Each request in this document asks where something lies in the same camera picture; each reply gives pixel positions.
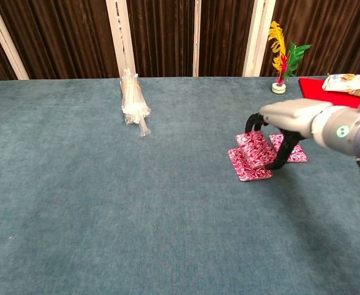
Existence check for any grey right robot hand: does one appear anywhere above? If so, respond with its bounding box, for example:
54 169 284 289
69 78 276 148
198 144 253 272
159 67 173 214
244 98 334 171

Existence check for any pink patterned card deck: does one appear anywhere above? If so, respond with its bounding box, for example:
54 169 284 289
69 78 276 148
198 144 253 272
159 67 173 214
268 133 309 164

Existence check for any pink card packet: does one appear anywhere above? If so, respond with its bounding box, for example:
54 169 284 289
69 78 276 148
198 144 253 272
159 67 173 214
227 147 274 183
235 130 276 170

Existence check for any red spiral notebook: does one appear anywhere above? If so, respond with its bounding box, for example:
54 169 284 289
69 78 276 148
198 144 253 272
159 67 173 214
298 77 360 116

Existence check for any colourful feather shuttlecock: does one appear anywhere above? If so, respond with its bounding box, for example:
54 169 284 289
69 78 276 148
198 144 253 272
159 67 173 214
267 20 313 95

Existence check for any white printed snack bag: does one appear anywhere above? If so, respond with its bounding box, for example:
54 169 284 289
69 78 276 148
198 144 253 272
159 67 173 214
321 73 360 101

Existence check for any clear wrapped straw bundle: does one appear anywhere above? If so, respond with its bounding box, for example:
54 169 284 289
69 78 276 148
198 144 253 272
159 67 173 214
119 68 152 138

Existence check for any blue velvet tablecloth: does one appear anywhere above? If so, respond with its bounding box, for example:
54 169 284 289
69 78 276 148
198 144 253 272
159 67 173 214
0 74 360 295

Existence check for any dark brown curtain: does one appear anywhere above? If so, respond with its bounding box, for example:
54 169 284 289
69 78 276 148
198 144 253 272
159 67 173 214
0 0 360 84

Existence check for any wide white frame post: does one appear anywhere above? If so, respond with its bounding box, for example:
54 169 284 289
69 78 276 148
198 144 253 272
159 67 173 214
242 0 276 77
105 0 137 78

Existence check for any thin white frame post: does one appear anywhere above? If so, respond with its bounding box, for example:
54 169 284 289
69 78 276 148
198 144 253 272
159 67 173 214
192 0 202 78

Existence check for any slanted white frame post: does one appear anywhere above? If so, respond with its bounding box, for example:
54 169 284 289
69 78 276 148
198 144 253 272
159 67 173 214
0 0 30 81

